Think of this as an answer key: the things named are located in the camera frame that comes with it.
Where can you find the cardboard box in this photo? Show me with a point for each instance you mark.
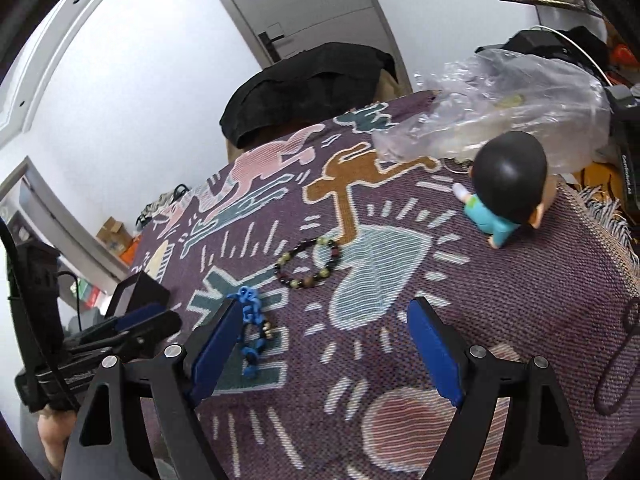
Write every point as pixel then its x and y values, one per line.
pixel 114 236

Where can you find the black door handle lock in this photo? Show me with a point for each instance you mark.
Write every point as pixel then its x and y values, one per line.
pixel 268 44

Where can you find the black open gift box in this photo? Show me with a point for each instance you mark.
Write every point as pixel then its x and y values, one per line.
pixel 134 293

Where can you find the grey door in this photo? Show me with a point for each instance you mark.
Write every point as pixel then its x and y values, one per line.
pixel 308 23

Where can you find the orange paper bag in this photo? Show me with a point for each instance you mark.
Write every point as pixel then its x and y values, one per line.
pixel 128 255

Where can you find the black jacket on chair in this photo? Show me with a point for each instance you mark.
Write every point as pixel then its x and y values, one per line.
pixel 312 86

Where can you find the clear plastic bag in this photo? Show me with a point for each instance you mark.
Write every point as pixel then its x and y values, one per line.
pixel 496 91

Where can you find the person's left hand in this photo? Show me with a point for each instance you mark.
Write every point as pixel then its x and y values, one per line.
pixel 54 429

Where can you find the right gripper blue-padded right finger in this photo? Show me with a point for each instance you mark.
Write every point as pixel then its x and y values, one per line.
pixel 540 439

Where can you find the purple patterned woven blanket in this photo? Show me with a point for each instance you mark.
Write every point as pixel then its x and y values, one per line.
pixel 337 243

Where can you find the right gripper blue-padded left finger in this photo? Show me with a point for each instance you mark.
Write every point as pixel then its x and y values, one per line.
pixel 109 440

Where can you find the black-haired boy figurine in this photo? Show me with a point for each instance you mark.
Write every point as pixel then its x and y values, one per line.
pixel 512 187

